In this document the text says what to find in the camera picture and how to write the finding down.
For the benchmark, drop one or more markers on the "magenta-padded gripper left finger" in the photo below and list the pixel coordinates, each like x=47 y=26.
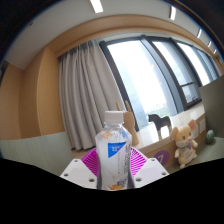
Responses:
x=80 y=171

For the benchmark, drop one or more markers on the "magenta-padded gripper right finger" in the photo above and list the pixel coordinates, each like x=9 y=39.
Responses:
x=150 y=171

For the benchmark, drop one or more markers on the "clear plastic drink bottle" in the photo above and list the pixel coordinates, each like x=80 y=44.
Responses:
x=113 y=150

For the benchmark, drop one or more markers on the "mouse plush toy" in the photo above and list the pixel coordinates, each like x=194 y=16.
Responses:
x=185 y=146

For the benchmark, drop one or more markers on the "black horse figurine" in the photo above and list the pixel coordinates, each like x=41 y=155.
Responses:
x=158 y=121

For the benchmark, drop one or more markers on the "green desk partition panel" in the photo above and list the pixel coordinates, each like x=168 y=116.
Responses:
x=213 y=106
x=33 y=150

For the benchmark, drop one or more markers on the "wooden hand model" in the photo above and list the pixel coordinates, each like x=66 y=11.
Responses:
x=128 y=121

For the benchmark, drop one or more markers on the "beige pleated curtain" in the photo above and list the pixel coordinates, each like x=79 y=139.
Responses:
x=86 y=100

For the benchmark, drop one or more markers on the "dark-framed window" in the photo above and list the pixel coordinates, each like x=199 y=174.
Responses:
x=140 y=80

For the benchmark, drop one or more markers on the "white wall socket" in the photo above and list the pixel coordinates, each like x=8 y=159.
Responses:
x=202 y=125
x=196 y=131

